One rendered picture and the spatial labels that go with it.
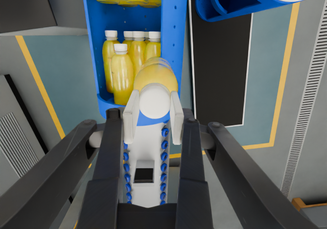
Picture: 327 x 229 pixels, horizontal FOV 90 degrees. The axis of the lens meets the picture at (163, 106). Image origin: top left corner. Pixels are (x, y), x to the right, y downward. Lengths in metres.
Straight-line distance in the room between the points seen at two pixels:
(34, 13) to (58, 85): 1.30
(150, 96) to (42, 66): 1.86
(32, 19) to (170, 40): 0.49
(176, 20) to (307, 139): 2.49
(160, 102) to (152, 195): 1.01
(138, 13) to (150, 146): 0.62
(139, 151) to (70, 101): 1.25
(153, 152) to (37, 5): 0.78
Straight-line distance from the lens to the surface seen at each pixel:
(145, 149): 0.92
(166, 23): 0.44
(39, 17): 0.75
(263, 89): 2.07
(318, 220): 3.37
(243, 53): 1.68
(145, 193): 1.16
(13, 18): 0.79
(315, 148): 2.92
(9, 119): 2.08
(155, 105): 0.19
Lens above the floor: 1.65
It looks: 66 degrees down
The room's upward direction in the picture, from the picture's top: 176 degrees clockwise
